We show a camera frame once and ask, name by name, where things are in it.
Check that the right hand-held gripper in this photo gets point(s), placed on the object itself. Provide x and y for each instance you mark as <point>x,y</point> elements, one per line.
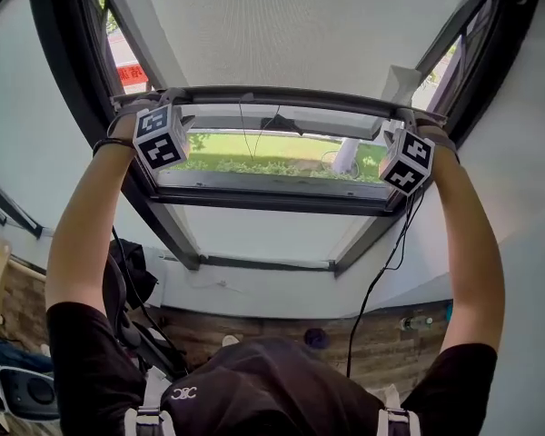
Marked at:
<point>409,161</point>

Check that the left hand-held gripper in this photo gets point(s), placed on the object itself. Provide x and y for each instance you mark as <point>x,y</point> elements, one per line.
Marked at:
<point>161,139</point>

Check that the white roller blind fabric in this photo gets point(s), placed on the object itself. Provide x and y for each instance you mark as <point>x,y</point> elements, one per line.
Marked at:
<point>300,30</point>

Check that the person's left forearm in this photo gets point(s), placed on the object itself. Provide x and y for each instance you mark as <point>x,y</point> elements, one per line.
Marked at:
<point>86,220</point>

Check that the person's right forearm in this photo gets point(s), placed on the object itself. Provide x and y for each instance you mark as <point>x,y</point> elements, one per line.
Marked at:
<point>468,243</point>

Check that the black framed open window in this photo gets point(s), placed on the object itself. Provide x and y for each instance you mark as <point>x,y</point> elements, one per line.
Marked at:
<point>63,62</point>

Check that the person's left hand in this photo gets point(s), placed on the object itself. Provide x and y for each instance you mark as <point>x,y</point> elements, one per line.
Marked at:
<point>125,127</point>

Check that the person's right hand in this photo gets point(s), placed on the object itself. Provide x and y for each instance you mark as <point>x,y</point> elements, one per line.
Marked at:
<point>441,135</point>

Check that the black wrist band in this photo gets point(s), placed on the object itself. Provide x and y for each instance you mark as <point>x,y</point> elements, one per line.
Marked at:
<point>111,142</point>

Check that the pale tree trunk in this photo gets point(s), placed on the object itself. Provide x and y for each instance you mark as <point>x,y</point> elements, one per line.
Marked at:
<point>346,155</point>

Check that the red banner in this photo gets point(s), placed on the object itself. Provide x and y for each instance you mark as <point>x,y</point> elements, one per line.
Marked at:
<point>131,75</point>

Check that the small teal object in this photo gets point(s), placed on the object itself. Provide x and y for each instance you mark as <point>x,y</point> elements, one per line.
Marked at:
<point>449,312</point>

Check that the clear plastic bottle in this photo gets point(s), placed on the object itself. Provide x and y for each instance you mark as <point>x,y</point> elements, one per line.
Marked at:
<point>415,323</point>

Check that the black office chair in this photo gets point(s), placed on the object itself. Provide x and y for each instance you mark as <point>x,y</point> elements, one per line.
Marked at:
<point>118,298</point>

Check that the dark purple round object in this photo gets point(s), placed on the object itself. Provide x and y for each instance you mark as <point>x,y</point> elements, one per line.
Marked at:
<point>316,338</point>

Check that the blue fabric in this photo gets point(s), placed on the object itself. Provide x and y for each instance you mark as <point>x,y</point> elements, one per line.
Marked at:
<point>20,357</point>

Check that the white and black machine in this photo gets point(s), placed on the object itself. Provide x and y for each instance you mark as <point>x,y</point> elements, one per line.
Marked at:
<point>27,391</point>

